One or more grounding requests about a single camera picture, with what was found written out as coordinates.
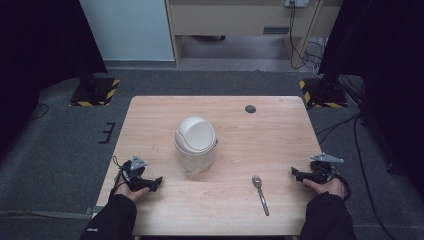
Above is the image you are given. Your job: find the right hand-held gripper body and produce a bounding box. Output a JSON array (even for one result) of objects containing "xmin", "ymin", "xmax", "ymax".
[{"xmin": 300, "ymin": 152, "xmax": 345, "ymax": 185}]

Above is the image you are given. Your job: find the black curtain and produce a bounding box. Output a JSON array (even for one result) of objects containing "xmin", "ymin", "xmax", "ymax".
[
  {"xmin": 318, "ymin": 0, "xmax": 424, "ymax": 199},
  {"xmin": 0, "ymin": 0, "xmax": 108, "ymax": 158}
]

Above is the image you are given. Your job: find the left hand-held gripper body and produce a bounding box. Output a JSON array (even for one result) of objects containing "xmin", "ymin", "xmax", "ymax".
[{"xmin": 118, "ymin": 155, "xmax": 156, "ymax": 193}]

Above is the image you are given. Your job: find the white swing-lid trash can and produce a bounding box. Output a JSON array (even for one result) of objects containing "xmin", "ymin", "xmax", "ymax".
[{"xmin": 174, "ymin": 116, "xmax": 219, "ymax": 176}]

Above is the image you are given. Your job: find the white power strip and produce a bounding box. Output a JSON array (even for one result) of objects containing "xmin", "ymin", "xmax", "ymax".
[{"xmin": 283, "ymin": 0, "xmax": 310, "ymax": 8}]

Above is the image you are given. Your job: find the person's left hand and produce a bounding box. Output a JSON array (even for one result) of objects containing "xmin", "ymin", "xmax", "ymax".
[{"xmin": 114, "ymin": 182, "xmax": 151, "ymax": 203}]

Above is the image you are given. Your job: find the metal spoon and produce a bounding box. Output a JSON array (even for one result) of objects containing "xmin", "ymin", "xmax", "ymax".
[{"xmin": 251, "ymin": 174, "xmax": 271, "ymax": 217}]

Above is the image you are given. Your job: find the black stand base with hazard stripes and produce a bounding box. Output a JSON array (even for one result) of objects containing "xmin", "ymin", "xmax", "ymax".
[
  {"xmin": 298, "ymin": 78, "xmax": 349, "ymax": 109},
  {"xmin": 69, "ymin": 77, "xmax": 121, "ymax": 108}
]

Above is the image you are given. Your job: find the bundle of cables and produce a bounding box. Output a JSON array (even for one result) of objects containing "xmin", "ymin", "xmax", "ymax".
[{"xmin": 288, "ymin": 1, "xmax": 326, "ymax": 78}]

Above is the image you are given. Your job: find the person's right hand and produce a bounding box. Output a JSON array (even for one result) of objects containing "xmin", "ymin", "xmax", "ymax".
[{"xmin": 302, "ymin": 178, "xmax": 346, "ymax": 200}]

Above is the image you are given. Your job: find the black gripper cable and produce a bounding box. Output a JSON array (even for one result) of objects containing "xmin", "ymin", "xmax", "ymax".
[
  {"xmin": 108, "ymin": 155, "xmax": 127, "ymax": 198},
  {"xmin": 333, "ymin": 172, "xmax": 353, "ymax": 202}
]

